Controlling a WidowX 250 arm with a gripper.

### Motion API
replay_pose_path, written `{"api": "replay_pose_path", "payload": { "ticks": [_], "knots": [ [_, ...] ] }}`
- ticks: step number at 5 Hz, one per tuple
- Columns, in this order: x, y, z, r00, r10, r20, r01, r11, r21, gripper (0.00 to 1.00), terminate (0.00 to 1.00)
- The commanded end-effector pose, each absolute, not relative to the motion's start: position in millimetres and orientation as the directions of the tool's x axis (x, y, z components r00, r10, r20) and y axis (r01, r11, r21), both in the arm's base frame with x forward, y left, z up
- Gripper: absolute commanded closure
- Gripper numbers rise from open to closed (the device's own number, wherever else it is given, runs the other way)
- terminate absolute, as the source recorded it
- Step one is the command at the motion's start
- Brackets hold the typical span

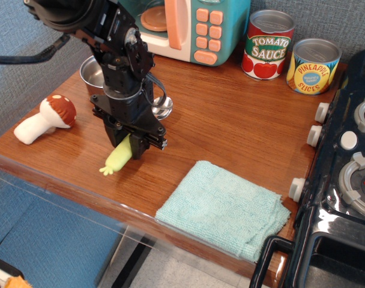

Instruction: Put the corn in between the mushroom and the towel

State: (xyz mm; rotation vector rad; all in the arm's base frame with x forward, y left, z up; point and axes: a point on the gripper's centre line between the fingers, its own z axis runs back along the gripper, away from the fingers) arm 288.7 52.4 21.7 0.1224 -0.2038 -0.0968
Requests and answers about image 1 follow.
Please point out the orange plush object corner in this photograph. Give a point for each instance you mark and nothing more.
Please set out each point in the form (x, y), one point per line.
(11, 277)

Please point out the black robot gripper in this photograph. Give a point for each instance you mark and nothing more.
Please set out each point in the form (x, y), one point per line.
(131, 115)

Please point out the plush brown white mushroom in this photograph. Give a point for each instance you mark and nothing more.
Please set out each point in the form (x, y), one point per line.
(55, 111)

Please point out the light blue folded towel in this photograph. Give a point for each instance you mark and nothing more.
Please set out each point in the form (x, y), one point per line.
(224, 210)

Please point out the pineapple slices can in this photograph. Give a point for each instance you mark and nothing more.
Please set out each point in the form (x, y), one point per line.
(313, 65)

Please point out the toy microwave teal and cream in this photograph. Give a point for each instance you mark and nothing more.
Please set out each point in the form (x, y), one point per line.
(201, 32)

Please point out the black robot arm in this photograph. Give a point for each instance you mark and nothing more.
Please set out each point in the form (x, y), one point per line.
(113, 37)

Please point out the black toy stove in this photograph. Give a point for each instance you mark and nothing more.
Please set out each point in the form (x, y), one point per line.
(328, 248)

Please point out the small steel pot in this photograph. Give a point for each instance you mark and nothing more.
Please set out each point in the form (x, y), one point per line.
(92, 76)

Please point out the yellow corn handle spoon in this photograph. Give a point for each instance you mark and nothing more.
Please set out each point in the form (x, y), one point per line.
(123, 153)

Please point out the tomato sauce can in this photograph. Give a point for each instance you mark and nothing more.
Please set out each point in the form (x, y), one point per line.
(269, 35)

